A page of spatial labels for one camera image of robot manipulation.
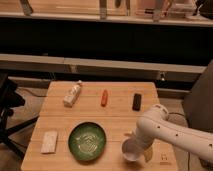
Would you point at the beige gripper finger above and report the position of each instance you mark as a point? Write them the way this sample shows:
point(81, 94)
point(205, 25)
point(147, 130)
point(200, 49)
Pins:
point(148, 154)

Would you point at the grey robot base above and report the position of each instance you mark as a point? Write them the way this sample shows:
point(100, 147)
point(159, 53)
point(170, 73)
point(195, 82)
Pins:
point(198, 104)

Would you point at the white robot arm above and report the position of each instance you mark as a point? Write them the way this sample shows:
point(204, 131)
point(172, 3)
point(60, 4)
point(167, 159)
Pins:
point(153, 124)

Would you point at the black rectangular block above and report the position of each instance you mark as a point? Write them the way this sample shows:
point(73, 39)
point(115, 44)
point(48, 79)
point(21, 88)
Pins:
point(136, 102)

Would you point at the green plate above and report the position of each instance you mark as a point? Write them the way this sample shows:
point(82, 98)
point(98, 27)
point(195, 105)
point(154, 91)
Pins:
point(87, 141)

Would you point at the white milk carton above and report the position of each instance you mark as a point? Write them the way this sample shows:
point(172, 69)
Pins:
point(72, 94)

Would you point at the white sponge block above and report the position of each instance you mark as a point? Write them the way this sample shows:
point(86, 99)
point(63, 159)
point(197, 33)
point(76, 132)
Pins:
point(49, 142)

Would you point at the black office chair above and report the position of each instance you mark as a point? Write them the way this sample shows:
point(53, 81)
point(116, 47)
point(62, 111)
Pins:
point(8, 100)

